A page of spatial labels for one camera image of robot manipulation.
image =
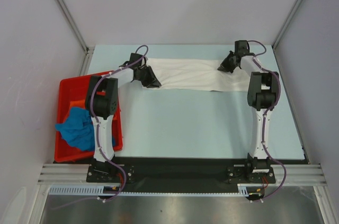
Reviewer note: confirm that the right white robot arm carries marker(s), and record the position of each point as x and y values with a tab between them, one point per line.
263	94

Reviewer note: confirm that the orange t shirt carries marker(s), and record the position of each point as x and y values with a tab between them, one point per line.
77	103

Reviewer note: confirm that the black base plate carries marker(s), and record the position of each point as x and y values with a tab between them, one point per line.
189	174

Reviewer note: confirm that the white slotted cable duct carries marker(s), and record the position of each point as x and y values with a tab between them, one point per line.
236	190

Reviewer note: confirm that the blue t shirt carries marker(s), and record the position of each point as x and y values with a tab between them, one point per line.
78	130

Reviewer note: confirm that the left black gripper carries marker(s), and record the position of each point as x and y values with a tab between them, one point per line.
152	81

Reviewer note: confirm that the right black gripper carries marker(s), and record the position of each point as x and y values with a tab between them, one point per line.
225	66

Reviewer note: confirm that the white t shirt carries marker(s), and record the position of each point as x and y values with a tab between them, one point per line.
201	75

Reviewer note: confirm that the red plastic bin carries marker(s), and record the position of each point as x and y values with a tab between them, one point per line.
76	89

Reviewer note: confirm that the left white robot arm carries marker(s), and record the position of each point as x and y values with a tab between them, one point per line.
102	103

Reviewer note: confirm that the aluminium frame rail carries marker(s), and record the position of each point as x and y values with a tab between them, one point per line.
63	174

